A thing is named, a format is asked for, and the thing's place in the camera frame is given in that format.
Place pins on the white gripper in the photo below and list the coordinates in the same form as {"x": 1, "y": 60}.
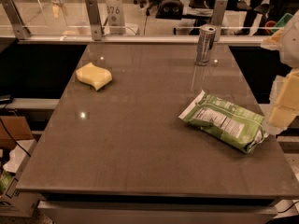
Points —
{"x": 291, "y": 46}

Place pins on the green jalapeno chip bag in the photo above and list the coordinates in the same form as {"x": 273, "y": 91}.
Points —
{"x": 231, "y": 123}

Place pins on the yellow sponge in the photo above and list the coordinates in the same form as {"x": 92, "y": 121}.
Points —
{"x": 93, "y": 75}

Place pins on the silver drink can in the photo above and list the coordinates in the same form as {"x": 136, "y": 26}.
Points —
{"x": 205, "y": 44}

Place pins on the black device with lenses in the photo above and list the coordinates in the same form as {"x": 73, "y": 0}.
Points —
{"x": 170, "y": 10}

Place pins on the brown cardboard box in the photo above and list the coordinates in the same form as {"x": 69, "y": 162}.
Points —
{"x": 13, "y": 129}

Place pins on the white cardboard box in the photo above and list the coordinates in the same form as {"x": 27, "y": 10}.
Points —
{"x": 14, "y": 203}

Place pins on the right metal glass bracket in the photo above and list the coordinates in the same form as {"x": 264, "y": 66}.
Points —
{"x": 218, "y": 16}

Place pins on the metal glass bracket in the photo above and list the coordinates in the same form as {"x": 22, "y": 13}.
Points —
{"x": 94, "y": 19}
{"x": 218, "y": 16}
{"x": 20, "y": 30}

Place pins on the white numbered post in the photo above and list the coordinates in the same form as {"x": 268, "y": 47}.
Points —
{"x": 115, "y": 15}

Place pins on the middle metal glass bracket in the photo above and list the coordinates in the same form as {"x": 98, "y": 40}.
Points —
{"x": 94, "y": 19}

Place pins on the left metal glass bracket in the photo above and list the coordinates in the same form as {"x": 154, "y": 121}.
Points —
{"x": 20, "y": 30}

